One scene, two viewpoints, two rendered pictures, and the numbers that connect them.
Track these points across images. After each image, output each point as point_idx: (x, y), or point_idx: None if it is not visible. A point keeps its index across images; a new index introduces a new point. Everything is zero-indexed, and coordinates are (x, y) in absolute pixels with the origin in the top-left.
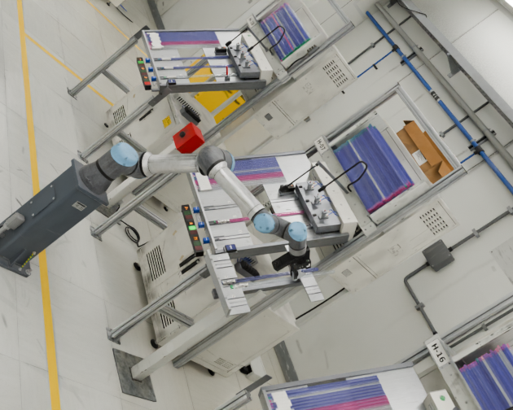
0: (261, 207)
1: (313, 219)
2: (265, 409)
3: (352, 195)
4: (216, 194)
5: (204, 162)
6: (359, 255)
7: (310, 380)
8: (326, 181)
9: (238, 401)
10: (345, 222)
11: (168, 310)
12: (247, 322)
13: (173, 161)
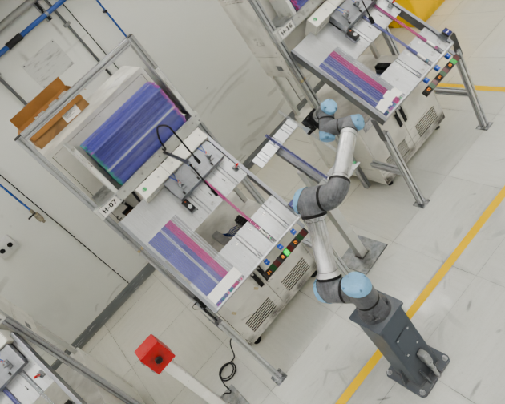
0: (349, 127)
1: (216, 162)
2: (393, 112)
3: (167, 145)
4: (236, 259)
5: (347, 190)
6: None
7: (355, 97)
8: (164, 174)
9: (389, 136)
10: (205, 135)
11: None
12: None
13: (329, 242)
